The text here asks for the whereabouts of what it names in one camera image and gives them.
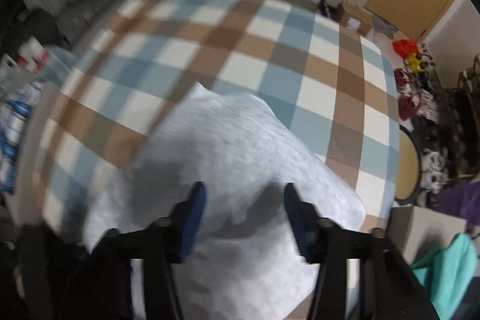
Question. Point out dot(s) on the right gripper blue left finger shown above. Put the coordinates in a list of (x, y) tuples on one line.
[(172, 238)]

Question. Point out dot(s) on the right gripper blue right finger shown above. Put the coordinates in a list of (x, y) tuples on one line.
[(311, 232)]

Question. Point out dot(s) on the light grey hoodie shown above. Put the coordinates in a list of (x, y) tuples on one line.
[(245, 263)]

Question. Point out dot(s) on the round wooden stool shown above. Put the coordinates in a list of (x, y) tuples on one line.
[(409, 169)]

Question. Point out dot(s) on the teal folded sweatshirt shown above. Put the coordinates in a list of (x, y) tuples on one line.
[(446, 274)]

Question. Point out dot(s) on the purple bag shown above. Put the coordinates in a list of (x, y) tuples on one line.
[(461, 201)]

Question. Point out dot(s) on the checkered bed sheet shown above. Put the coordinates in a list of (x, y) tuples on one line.
[(333, 88)]

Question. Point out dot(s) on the shoe rack with shoes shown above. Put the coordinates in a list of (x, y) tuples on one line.
[(463, 103)]

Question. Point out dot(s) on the orange plastic bag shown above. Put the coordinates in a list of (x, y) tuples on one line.
[(405, 47)]

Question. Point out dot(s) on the blue plaid bag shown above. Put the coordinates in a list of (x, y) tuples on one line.
[(15, 114)]

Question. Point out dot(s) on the cardboard box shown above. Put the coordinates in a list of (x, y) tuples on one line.
[(354, 18)]

